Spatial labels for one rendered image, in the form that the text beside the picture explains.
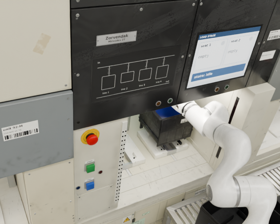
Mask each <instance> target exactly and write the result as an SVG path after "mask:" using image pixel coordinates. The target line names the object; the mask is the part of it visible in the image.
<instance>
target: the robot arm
mask: <svg viewBox="0 0 280 224"><path fill-rule="evenodd" d="M172 107H173V108H174V109H175V110H176V111H177V112H179V113H180V114H182V116H184V117H185V118H186V119H187V121H188V122H189V123H190V124H191V125H192V126H193V127H194V128H195V129H196V130H197V131H198V132H199V133H200V134H201V135H202V136H204V137H208V138H209V139H210V140H212V141H213V142H214V143H216V144H217V145H219V146H220V147H221V148H223V149H224V156H223V159H222V161H221V163H220V164H219V166H218V167H217V168H216V170H215V171H214V173H213V174H212V175H211V177H210V179H209V180H208V183H207V186H206V194H207V197H208V199H209V201H210V202H211V203H212V204H213V205H215V206H217V207H220V208H236V207H247V209H248V217H247V218H246V220H245V221H244V222H243V223H242V224H268V223H269V220H270V217H271V214H272V212H273V210H274V208H275V206H276V202H277V193H276V189H275V187H274V185H273V184H272V182H271V181H269V180H268V179H266V178H264V177H261V176H233V175H234V173H236V172H237V171H238V170H239V169H241V168H242V167H243V166H244V165H245V164H246V163H247V162H248V161H249V159H250V157H251V153H252V147H251V142H250V139H249V137H248V135H247V134H246V133H245V132H244V131H242V130H240V129H238V128H236V127H234V126H232V125H230V124H228V122H229V113H228V110H227V108H226V107H225V106H224V105H223V104H222V103H220V102H218V101H212V102H210V103H208V104H207V105H206V106H204V107H203V108H201V107H200V106H199V105H198V104H197V103H195V101H190V102H187V103H183V104H178V105H174V106H172Z"/></svg>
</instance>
